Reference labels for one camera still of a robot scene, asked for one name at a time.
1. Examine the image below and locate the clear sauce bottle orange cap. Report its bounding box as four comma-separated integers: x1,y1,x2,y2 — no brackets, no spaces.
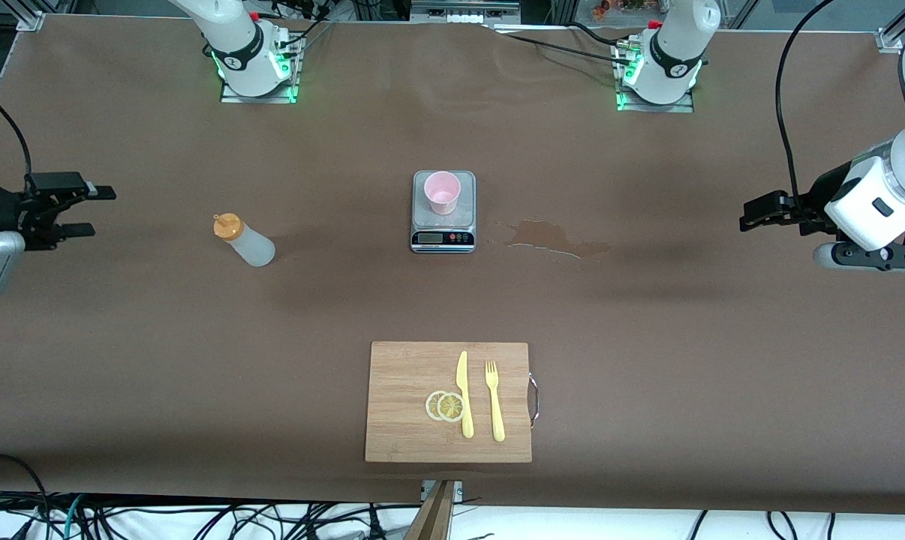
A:
212,212,277,269

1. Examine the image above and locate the pink plastic cup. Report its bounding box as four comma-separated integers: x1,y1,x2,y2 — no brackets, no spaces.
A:
423,171,462,217

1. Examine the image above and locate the silver digital kitchen scale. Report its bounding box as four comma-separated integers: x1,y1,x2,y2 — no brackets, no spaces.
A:
410,170,477,254

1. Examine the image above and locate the yellow plastic fork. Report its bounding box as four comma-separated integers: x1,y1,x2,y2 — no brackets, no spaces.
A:
484,360,507,443

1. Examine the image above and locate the yellow plastic knife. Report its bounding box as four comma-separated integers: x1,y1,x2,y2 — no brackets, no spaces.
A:
456,350,475,440

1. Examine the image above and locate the wooden cutting board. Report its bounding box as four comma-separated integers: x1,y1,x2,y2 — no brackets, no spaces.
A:
365,341,533,464

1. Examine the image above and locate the grey power strip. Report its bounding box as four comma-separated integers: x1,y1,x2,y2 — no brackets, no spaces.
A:
411,0,521,25

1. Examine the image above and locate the wooden beam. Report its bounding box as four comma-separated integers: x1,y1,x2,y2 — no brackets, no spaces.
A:
404,480,457,540

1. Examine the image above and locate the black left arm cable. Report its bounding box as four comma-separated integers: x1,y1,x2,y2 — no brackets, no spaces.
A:
775,0,832,200

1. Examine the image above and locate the aluminium frame corner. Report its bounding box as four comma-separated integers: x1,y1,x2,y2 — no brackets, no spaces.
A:
876,0,905,52
14,0,48,32

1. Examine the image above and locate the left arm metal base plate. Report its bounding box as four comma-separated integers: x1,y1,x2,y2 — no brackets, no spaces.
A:
616,37,695,113

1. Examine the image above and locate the short black table cable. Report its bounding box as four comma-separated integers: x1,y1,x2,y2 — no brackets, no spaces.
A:
569,21,626,46

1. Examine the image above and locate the long black table cable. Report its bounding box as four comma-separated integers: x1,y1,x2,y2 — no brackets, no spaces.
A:
495,30,637,65

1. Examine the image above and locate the teal floor cable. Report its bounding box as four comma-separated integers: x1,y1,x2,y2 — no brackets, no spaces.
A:
62,495,86,540

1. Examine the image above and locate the small metal bracket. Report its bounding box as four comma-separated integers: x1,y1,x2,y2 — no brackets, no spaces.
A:
420,480,465,503

